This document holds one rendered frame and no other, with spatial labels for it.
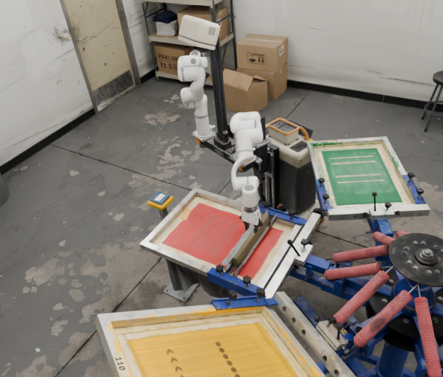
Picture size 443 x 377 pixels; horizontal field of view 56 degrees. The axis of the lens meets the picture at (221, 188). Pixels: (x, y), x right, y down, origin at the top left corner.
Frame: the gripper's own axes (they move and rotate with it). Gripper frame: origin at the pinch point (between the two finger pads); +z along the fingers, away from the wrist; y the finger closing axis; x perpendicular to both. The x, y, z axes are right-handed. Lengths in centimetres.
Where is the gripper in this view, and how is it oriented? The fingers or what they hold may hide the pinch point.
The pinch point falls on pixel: (251, 227)
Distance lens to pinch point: 229.4
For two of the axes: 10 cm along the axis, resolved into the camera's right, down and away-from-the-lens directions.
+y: -8.5, -2.7, 4.5
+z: 0.9, 7.7, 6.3
